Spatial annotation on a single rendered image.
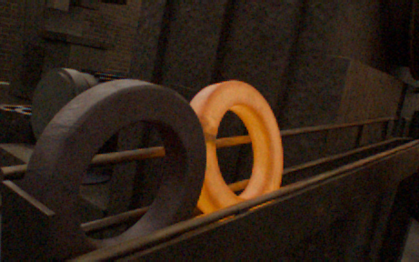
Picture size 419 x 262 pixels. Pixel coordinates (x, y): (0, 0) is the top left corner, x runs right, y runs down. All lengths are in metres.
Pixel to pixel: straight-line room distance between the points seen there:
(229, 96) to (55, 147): 0.27
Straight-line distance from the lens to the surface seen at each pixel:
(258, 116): 0.58
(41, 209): 0.31
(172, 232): 0.40
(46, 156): 0.32
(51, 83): 1.87
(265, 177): 0.58
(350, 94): 0.96
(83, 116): 0.32
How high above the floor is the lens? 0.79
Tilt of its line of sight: 9 degrees down
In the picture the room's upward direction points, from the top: 11 degrees clockwise
